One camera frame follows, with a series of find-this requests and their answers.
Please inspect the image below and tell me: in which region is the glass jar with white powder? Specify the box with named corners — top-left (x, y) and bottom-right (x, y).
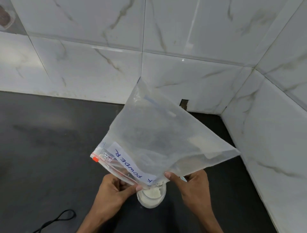
top-left (137, 181), bottom-right (167, 209)

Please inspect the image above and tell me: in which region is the black cable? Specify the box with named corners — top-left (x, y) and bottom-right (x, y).
top-left (31, 209), bottom-right (77, 233)

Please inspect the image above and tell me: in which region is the person's left forearm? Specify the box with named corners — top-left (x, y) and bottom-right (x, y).
top-left (76, 208), bottom-right (115, 233)

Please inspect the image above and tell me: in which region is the brown round object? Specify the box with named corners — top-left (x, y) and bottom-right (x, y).
top-left (0, 5), bottom-right (15, 30)

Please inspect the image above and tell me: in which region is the clear zip plastic bag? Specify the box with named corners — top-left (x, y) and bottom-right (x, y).
top-left (90, 77), bottom-right (241, 187)

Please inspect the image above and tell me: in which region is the person's right hand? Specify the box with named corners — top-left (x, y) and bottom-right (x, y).
top-left (165, 169), bottom-right (212, 216)

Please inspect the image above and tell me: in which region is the person's left hand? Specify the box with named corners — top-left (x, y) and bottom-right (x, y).
top-left (92, 173), bottom-right (143, 218)

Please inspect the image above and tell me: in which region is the person's right forearm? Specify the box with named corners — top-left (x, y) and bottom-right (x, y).
top-left (192, 209), bottom-right (224, 233)

